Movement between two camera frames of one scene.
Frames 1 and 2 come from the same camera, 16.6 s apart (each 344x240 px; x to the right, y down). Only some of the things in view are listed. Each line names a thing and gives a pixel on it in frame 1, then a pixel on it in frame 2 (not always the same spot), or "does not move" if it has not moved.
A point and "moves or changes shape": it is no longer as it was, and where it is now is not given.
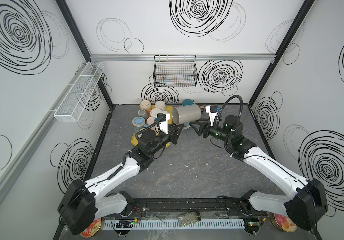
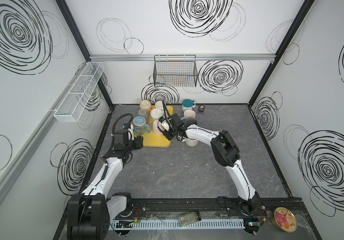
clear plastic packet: (189, 219) does not move
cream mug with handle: (154, 112) does not move
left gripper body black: (171, 133) -> (137, 142)
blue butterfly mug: (139, 123) does not move
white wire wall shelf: (68, 110) does not move
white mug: (186, 125) moves or changes shape
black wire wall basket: (175, 71) does not move
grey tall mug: (186, 113) moves or changes shape
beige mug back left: (145, 104) does not move
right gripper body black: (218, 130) -> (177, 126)
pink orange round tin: (283, 222) does not move
